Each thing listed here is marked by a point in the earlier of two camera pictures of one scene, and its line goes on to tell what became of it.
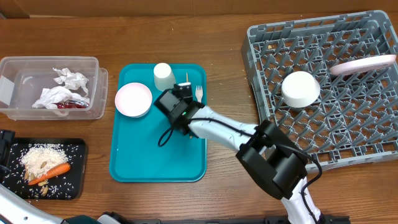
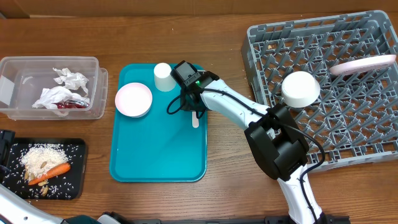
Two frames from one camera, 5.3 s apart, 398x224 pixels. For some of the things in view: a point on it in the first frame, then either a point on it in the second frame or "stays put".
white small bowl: x=300 y=89 stays put
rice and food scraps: x=42 y=159 stays put
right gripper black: x=178 y=121 → x=189 y=105
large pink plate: x=361 y=65 stays put
